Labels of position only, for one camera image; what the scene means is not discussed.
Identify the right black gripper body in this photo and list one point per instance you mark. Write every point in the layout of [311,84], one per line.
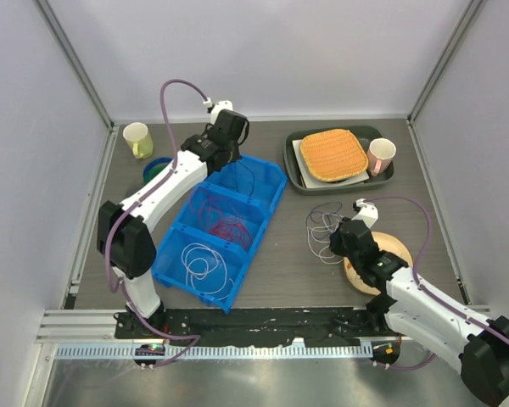
[338,247]

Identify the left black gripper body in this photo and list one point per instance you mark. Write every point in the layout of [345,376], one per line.
[234,151]

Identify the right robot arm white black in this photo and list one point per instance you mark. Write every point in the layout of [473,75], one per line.
[471,343]

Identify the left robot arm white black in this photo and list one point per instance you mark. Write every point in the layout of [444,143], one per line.
[125,229]

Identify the round wooden decorated coaster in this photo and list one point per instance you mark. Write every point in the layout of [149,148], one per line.
[385,242]

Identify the white square plate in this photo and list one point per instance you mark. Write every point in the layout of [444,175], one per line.
[310,182]

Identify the yellow mug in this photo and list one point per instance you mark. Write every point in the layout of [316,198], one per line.
[139,140]

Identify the orange woven square plate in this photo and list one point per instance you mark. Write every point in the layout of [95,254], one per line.
[333,155]

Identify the pink mug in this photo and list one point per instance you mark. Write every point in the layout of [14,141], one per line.
[380,155]

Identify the dark green plastic tray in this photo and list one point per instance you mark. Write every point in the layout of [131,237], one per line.
[298,180]

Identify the blue three-compartment plastic bin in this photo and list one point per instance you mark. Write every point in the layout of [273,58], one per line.
[209,247]

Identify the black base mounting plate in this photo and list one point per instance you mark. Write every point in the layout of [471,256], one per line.
[269,328]

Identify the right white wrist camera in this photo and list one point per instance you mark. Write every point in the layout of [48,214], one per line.
[366,212]

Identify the grey slotted cable duct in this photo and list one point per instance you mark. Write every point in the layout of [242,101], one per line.
[149,351]

